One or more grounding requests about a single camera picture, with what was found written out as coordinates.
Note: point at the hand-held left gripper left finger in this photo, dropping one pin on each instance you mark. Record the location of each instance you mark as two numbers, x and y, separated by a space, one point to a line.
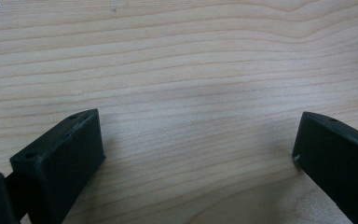
60 161

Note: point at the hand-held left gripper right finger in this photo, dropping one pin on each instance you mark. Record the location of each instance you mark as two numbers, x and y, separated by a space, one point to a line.
338 161

